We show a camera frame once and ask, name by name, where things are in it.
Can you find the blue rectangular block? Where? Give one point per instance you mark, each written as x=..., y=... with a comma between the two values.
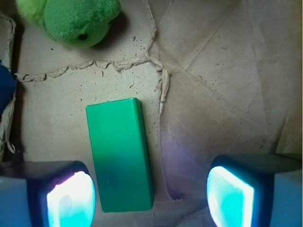
x=7, y=87

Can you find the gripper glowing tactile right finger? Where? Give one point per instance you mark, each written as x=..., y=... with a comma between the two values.
x=256, y=190

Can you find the green rectangular block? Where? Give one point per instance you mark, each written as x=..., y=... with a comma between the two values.
x=120, y=154

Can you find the brown paper bag tray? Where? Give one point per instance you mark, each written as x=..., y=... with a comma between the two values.
x=213, y=76

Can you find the green plush frog toy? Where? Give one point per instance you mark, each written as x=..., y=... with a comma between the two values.
x=75, y=23

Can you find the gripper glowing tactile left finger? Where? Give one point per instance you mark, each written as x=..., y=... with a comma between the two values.
x=46, y=194

